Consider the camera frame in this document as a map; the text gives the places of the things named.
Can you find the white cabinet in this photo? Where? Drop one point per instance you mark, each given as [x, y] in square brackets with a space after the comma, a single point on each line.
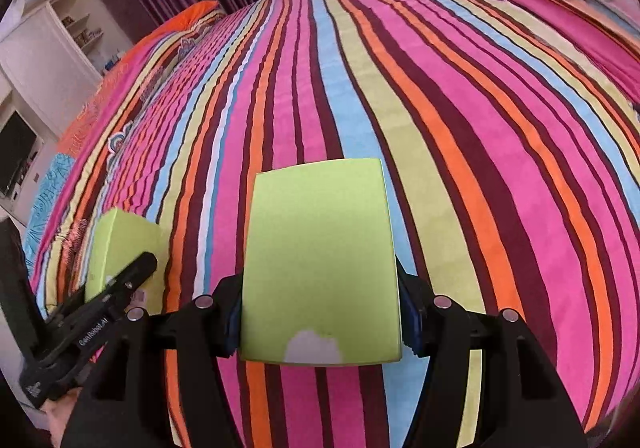
[45, 53]

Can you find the light green box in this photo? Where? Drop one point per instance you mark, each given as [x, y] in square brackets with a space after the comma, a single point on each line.
[320, 253]
[125, 243]

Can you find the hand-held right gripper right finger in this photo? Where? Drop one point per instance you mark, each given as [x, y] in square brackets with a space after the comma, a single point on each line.
[409, 318]

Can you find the person's left hand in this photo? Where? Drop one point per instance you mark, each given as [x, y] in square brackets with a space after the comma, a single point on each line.
[62, 408]

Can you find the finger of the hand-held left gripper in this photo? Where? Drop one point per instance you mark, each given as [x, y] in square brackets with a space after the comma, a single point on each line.
[140, 270]

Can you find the striped bed sheet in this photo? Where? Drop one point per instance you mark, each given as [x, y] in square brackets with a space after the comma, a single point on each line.
[450, 153]

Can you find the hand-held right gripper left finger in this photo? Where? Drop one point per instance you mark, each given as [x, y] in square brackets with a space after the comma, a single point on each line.
[234, 323]

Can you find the black television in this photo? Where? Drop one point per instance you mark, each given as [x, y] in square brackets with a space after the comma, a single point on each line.
[15, 153]

